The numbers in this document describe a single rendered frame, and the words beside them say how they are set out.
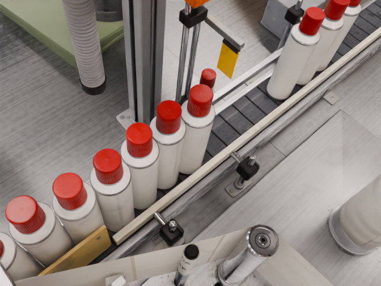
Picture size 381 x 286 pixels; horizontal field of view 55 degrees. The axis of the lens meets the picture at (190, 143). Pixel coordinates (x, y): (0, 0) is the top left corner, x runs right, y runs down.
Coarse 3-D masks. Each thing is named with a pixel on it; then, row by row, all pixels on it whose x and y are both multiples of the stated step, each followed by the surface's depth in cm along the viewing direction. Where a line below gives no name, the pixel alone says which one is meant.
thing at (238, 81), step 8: (272, 56) 71; (264, 64) 70; (248, 72) 68; (256, 72) 69; (240, 80) 67; (248, 80) 69; (224, 88) 66; (232, 88) 66; (216, 96) 65; (224, 96) 66
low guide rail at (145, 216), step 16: (336, 64) 78; (320, 80) 76; (272, 112) 70; (256, 128) 68; (240, 144) 66; (224, 160) 66; (192, 176) 62; (176, 192) 60; (160, 208) 59; (128, 224) 56
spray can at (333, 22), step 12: (336, 0) 62; (348, 0) 63; (324, 12) 65; (336, 12) 63; (324, 24) 65; (336, 24) 65; (324, 36) 67; (324, 48) 69; (312, 60) 72; (312, 72) 75; (300, 84) 78
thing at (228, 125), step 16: (368, 16) 93; (352, 32) 89; (368, 32) 90; (352, 48) 87; (256, 96) 76; (304, 96) 78; (224, 112) 73; (240, 112) 74; (256, 112) 74; (224, 128) 71; (240, 128) 72; (208, 144) 69; (224, 144) 70; (208, 160) 68; (160, 192) 63; (144, 224) 60; (112, 240) 59
